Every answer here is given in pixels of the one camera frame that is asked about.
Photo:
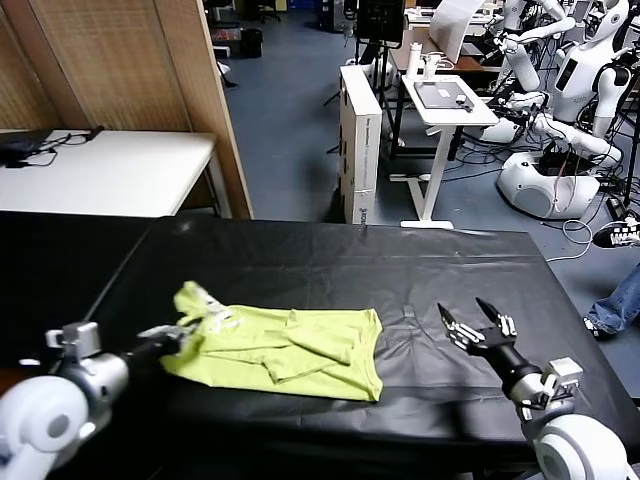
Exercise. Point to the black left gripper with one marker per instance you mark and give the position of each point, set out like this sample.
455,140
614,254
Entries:
150,352

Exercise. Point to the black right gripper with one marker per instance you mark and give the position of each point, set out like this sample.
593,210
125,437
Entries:
510,362

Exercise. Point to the yellow-green t-shirt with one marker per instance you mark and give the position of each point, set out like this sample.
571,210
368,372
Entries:
300,350

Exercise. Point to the white humanoid robot raised arm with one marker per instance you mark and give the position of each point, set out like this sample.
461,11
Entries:
525,65

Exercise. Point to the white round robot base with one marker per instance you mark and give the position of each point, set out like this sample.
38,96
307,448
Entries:
537,192

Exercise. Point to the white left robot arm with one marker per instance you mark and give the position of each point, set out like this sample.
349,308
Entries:
45,420

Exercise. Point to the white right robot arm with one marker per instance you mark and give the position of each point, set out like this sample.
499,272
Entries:
575,450

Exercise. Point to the black and white sneaker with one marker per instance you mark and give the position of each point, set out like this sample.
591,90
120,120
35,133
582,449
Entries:
617,235
591,327

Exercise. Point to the blue jeans leg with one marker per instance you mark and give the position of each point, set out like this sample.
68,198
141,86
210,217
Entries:
620,302

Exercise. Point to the black table cover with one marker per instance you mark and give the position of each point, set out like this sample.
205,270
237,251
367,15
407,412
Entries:
325,260

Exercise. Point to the white table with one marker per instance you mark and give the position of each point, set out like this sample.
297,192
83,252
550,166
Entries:
115,170

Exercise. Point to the white robot shell part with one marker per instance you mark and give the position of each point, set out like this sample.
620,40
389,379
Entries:
499,131

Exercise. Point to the white standing desk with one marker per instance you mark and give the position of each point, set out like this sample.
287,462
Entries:
441,116

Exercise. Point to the small black device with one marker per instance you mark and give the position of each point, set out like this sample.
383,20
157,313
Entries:
466,104

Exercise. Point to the tall white cardboard box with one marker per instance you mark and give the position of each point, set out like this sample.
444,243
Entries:
363,136

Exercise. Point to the grey laptop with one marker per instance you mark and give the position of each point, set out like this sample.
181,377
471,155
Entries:
438,95

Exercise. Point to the black pouch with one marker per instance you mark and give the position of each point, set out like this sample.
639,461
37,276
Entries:
20,144

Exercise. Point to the white humanoid robot black joints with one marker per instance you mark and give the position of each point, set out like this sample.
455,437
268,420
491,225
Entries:
582,86

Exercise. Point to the wooden partition screen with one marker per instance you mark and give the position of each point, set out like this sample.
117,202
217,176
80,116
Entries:
125,65

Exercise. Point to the white bottle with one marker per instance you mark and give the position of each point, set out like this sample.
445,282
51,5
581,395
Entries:
413,62

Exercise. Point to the black tripod stand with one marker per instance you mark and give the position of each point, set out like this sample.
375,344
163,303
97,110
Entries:
335,92

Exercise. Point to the brown wooden table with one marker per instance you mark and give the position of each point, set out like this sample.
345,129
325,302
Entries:
406,52

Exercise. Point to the white curved panel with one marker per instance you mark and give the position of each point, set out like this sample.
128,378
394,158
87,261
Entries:
450,29

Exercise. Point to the black bin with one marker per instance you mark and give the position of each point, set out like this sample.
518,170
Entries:
251,42

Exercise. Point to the black monitor on stand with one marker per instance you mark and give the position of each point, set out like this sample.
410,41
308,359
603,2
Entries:
380,20

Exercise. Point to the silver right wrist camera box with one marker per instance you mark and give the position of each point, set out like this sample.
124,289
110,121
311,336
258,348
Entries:
562,375

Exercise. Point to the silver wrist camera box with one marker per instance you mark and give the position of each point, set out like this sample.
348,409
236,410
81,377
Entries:
80,340
562,375

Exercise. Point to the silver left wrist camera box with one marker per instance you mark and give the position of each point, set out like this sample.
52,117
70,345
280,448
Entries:
80,340

